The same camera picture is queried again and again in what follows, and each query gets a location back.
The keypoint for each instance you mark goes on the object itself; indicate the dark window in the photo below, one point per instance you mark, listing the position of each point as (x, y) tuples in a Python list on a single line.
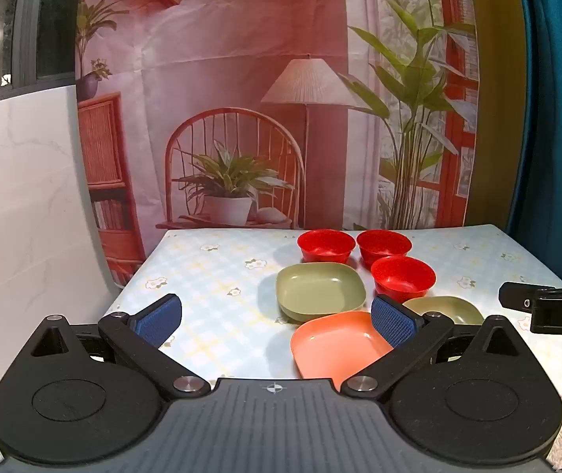
[(0, 19)]

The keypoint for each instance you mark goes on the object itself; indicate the checked floral tablecloth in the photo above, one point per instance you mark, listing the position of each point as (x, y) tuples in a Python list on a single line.
[(221, 276)]

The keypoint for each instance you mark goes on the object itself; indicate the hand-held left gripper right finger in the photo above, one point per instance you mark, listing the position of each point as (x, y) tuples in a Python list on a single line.
[(394, 320)]

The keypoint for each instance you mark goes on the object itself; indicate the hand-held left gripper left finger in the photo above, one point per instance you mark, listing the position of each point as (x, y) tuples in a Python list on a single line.
[(160, 318)]

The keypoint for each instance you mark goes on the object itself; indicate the orange square plate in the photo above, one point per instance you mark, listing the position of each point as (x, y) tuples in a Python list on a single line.
[(335, 342)]

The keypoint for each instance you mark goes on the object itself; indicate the green square plate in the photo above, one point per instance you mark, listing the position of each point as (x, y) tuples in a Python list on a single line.
[(450, 309), (317, 288)]

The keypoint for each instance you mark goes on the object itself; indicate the white marble board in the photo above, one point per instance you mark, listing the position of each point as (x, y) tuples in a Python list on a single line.
[(20, 217)]

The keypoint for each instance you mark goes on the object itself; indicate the printed room backdrop cloth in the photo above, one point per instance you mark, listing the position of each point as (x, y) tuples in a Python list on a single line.
[(241, 69)]

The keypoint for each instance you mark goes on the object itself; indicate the red bowl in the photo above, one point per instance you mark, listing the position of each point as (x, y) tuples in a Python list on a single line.
[(403, 276), (325, 246), (384, 247)]

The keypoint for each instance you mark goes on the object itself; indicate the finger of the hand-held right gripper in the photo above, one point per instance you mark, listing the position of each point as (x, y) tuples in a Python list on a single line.
[(519, 298)]

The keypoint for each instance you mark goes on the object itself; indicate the blue curtain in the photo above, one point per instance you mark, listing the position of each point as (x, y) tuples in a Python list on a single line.
[(556, 108)]

